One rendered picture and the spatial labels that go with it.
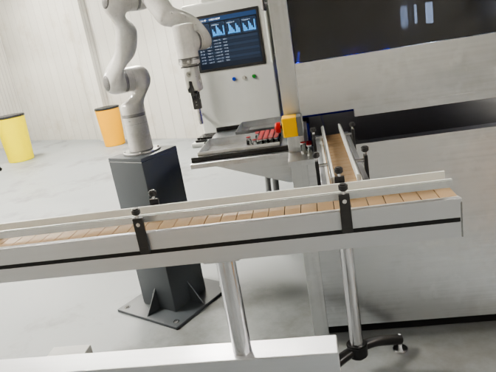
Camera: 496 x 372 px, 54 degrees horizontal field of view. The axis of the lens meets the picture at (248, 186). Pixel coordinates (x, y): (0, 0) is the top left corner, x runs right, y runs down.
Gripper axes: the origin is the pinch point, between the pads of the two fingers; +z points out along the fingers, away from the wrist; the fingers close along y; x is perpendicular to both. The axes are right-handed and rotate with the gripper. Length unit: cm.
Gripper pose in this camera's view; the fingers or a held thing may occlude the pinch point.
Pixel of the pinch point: (197, 104)
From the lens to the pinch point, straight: 204.7
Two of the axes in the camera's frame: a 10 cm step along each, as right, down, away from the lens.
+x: -9.8, 1.2, 1.5
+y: 1.0, -3.1, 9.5
